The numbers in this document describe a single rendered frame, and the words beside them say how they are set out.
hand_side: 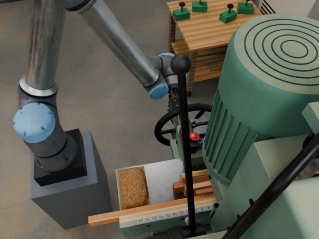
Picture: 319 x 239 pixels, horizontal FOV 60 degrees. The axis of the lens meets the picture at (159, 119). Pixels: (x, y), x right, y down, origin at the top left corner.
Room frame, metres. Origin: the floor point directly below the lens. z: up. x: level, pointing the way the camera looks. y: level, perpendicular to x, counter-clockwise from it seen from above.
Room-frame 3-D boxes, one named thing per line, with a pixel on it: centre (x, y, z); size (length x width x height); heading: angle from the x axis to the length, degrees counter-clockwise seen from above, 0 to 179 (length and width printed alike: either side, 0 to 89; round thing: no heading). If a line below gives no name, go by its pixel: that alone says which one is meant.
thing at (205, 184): (0.33, -0.17, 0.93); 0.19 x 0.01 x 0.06; 101
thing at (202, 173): (0.37, -0.16, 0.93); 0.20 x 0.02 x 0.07; 101
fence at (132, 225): (0.26, -0.18, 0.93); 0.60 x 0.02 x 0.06; 101
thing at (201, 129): (0.49, -0.13, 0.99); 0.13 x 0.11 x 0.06; 101
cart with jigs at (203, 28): (1.80, -0.44, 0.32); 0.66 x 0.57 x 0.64; 105
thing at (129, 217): (0.28, -0.18, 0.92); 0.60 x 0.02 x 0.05; 101
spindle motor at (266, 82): (0.30, -0.18, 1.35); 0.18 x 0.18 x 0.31
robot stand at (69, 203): (0.60, 0.47, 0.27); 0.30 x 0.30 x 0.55; 15
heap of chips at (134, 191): (0.34, 0.08, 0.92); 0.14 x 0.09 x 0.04; 11
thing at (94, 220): (0.28, -0.07, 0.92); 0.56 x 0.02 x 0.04; 101
